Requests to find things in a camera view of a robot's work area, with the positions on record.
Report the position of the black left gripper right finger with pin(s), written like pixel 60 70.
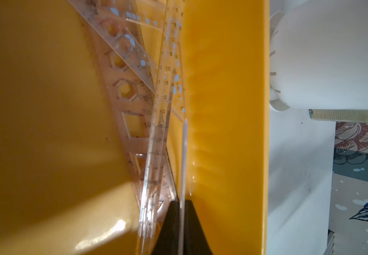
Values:
pixel 195 242

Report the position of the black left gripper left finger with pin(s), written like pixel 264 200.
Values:
pixel 167 242

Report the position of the clear thin straight ruler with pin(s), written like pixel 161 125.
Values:
pixel 167 75

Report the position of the yellow plastic storage box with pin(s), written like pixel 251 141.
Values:
pixel 65 186

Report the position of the pink straight stencil ruler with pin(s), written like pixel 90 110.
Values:
pixel 130 102

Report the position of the clear triangle ruler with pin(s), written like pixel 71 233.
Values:
pixel 119 24

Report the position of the pale spice jar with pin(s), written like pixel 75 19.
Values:
pixel 338 115

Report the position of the white utensil holder cup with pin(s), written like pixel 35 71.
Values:
pixel 319 56

